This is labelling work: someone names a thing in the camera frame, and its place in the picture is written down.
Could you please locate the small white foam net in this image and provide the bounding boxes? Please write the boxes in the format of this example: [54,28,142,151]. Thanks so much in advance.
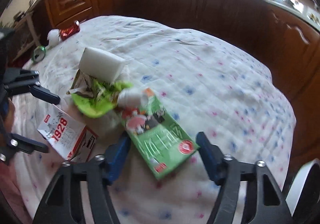
[47,29,62,48]

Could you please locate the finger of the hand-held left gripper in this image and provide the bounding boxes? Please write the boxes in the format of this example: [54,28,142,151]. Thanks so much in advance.
[0,133,49,164]
[2,68,61,105]

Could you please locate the red and white carton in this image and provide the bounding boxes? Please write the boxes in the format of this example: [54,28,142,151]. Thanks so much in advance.
[37,107,98,163]

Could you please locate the crushed red can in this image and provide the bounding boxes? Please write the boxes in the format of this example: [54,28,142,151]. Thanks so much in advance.
[59,21,80,41]

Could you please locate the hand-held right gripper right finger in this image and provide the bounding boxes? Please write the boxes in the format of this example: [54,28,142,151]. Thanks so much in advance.
[196,131,293,224]

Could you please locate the green plate with wrappers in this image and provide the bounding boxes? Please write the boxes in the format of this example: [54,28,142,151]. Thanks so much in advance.
[66,69,134,117]

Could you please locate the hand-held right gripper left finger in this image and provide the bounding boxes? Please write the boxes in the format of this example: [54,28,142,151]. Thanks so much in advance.
[32,136,132,224]

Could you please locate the white foam block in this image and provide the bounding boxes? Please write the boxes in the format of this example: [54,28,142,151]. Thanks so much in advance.
[79,47,127,82]

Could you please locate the white dotted tablecloth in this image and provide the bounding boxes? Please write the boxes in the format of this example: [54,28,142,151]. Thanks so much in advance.
[10,15,297,224]

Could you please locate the light wooden rack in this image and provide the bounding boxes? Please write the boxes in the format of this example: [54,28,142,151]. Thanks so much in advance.
[11,12,42,62]

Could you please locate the green drink carton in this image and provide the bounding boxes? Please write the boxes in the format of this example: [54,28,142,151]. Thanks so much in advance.
[119,88,200,181]

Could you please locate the white bin with black bag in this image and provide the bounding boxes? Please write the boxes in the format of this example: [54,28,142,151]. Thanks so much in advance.
[285,160,320,224]

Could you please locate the crushed green can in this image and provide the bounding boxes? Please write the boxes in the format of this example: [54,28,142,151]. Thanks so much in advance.
[31,45,47,65]

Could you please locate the small white bottle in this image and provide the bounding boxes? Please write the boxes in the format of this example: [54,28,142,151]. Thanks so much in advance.
[117,89,148,110]

